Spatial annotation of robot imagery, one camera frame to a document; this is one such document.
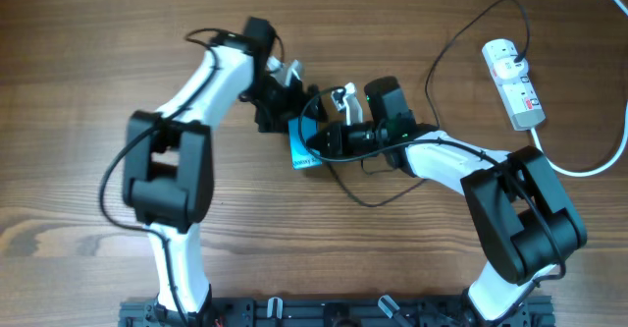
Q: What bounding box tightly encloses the blue screen smartphone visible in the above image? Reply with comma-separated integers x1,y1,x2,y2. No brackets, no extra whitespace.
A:
288,117,322,170

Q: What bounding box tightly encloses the black charger cable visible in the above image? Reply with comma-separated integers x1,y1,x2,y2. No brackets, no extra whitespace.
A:
326,0,532,208

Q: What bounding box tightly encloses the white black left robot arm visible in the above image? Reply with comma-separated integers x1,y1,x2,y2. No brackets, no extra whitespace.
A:
114,18,327,326

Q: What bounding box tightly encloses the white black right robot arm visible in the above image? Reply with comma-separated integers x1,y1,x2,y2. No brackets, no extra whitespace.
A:
296,77,587,326

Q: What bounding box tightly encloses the white charger adapter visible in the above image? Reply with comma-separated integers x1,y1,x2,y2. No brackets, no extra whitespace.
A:
492,56,529,84

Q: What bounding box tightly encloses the white power strip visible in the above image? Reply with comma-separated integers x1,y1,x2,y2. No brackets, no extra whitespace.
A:
482,38,546,131

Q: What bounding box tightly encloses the black mounting rail base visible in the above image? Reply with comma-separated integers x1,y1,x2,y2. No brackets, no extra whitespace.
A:
118,296,556,327

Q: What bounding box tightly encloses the white power strip cord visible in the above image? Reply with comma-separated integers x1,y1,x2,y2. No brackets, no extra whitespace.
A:
529,98,628,179

